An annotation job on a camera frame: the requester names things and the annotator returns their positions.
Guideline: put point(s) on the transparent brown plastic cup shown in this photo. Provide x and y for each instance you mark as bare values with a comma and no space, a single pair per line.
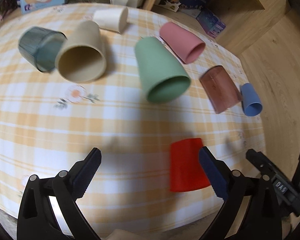
220,88

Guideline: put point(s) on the wooden shelf unit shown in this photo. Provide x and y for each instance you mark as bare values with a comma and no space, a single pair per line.
246,20

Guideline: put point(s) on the yellow plaid floral tablecloth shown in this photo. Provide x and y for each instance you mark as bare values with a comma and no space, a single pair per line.
48,123

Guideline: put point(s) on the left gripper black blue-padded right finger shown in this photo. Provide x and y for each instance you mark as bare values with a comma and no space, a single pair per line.
261,219

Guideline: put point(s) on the white plastic cup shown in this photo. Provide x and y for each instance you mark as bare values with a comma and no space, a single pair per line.
111,19

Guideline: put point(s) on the pink plastic cup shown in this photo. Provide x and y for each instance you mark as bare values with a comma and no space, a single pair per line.
184,43

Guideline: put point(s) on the beige plastic cup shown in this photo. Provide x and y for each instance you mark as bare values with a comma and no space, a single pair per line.
82,57

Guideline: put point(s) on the red plastic cup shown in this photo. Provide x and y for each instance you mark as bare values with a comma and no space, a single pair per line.
186,173

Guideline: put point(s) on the green plastic cup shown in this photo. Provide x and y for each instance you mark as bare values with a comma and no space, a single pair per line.
162,76

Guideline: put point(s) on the blue plastic cup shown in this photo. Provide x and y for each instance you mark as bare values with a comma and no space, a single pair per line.
251,102

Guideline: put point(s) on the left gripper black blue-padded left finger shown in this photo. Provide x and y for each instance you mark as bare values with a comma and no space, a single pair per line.
37,220

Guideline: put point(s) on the purple box on shelf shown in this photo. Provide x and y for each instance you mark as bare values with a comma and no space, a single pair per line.
211,24

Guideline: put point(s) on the transparent teal plastic cup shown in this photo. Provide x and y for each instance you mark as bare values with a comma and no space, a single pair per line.
40,46

